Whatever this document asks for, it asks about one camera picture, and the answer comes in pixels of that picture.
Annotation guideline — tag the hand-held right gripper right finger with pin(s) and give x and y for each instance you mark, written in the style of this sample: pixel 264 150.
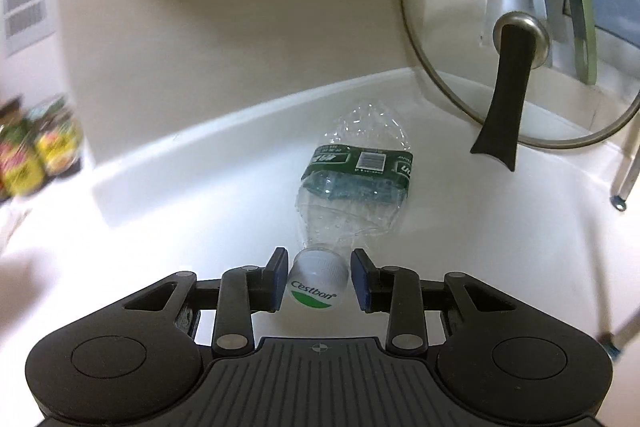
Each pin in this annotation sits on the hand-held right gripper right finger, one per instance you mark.
pixel 360 279

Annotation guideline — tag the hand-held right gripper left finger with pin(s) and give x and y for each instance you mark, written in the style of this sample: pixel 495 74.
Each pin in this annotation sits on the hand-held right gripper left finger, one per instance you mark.
pixel 277 279

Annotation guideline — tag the crushed clear plastic bottle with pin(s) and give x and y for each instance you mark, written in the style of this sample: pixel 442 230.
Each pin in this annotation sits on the crushed clear plastic bottle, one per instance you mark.
pixel 357 187

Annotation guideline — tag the glass pot lid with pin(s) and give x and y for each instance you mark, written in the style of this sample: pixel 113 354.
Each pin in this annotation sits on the glass pot lid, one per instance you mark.
pixel 505 97

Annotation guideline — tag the small sauce jar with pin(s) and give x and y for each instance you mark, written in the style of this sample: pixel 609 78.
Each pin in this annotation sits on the small sauce jar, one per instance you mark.
pixel 57 139

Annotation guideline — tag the large sauce jar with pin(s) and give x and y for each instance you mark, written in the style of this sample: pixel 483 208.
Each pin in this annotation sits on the large sauce jar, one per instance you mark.
pixel 15 152

